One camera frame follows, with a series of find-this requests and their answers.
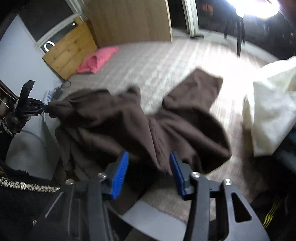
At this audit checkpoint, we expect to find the brown fleece garment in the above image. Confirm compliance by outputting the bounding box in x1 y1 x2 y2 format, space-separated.
47 68 233 215

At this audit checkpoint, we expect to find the person left hand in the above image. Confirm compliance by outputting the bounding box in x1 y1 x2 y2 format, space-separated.
1 113 28 137

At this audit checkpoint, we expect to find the black power adapter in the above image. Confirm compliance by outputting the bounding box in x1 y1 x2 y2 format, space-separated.
52 88 63 100

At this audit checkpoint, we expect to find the knotty pine wood panel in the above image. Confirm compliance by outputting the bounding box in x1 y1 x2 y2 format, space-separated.
43 21 98 80

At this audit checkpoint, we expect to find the folded pink shirt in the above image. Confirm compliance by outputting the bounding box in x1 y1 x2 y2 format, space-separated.
76 46 119 74

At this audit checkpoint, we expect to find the black garment yellow print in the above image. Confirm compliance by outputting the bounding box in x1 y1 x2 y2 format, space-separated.
251 128 295 240

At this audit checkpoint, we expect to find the cream white garment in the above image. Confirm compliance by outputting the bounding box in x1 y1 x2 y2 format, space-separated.
242 56 295 157

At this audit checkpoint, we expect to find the light wood board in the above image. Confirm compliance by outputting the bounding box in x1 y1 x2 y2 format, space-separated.
84 1 172 47

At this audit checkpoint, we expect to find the plaid beige table cloth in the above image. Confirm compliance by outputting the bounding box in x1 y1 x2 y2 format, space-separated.
59 37 278 223

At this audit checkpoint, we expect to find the bright ring light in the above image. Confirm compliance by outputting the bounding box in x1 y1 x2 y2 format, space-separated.
227 0 280 19

